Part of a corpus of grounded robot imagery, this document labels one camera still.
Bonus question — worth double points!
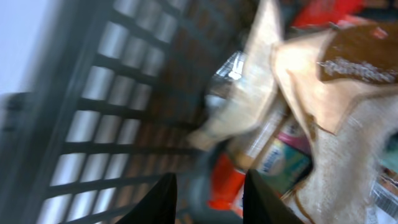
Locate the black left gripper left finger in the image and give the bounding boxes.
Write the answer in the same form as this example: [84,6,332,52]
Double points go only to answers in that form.
[116,173,177,224]

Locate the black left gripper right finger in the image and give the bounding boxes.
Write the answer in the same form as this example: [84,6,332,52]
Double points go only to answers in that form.
[243,169,303,224]

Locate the spaghetti packet orange ends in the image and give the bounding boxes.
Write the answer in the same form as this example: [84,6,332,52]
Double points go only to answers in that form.
[206,0,364,218]

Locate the tissue multipack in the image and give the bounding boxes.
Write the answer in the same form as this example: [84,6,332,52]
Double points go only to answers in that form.
[257,115,313,196]

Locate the beige snack pouch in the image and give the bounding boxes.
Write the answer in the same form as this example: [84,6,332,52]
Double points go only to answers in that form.
[273,22,397,223]
[187,0,283,151]

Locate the grey plastic basket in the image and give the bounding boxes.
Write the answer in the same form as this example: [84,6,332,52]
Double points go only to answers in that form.
[1,1,259,223]

